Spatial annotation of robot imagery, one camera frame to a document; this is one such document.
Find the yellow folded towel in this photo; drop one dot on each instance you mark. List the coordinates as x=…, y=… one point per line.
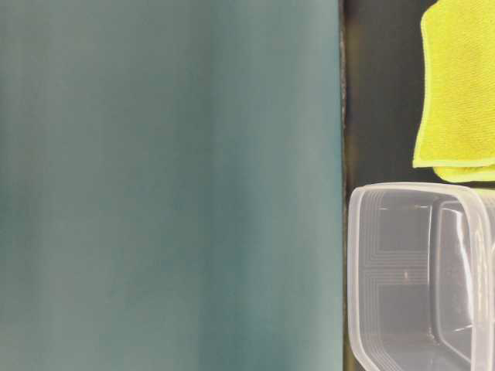
x=456, y=134

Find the teal green curtain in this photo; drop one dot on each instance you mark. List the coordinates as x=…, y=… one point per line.
x=171, y=193

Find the clear plastic container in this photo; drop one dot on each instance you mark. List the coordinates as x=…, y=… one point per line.
x=420, y=276

